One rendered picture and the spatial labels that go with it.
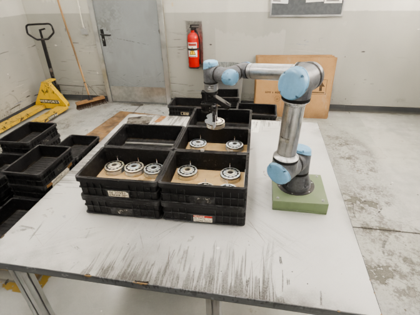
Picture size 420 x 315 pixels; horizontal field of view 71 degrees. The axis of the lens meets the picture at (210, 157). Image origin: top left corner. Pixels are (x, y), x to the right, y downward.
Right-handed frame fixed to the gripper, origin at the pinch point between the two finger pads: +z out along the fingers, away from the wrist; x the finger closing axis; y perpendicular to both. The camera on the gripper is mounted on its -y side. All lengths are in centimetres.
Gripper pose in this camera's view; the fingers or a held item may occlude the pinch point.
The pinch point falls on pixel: (215, 125)
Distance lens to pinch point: 165.1
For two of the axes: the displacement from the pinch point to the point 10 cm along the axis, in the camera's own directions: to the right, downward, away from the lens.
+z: 0.2, 8.4, 5.5
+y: -9.9, -0.6, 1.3
